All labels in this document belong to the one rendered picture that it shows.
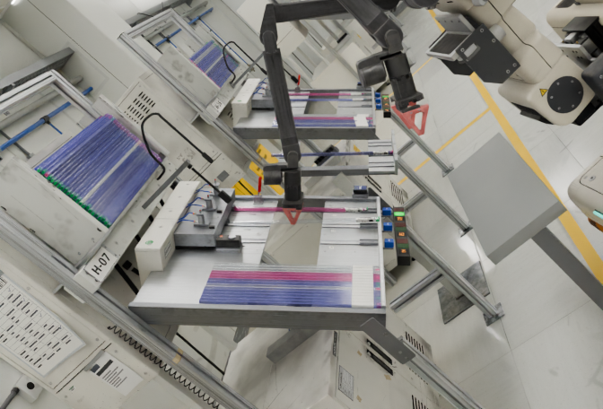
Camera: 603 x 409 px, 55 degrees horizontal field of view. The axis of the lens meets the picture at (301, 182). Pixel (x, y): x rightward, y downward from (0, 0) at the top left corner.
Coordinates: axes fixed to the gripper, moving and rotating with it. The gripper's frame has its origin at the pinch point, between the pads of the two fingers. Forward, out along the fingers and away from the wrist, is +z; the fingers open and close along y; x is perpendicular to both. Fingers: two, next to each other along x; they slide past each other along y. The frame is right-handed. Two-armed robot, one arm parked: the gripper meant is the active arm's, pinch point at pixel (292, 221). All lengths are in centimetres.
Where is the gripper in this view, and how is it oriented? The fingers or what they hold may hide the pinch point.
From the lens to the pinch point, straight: 202.8
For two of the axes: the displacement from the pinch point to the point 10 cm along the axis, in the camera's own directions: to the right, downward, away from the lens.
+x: 10.0, 0.3, -0.9
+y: -0.9, 4.1, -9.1
